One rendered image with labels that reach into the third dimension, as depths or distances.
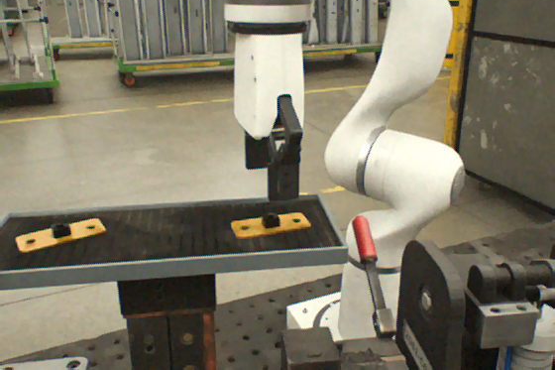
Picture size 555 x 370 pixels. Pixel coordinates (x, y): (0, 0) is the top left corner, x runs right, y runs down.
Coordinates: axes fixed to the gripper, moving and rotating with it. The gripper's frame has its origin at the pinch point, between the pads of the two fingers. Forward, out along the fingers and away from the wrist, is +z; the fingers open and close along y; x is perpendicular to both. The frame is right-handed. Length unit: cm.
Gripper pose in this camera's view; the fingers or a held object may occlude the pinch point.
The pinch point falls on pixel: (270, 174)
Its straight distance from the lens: 56.4
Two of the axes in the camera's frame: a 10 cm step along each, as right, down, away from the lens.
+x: 9.5, -1.0, 2.8
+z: 0.0, 9.4, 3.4
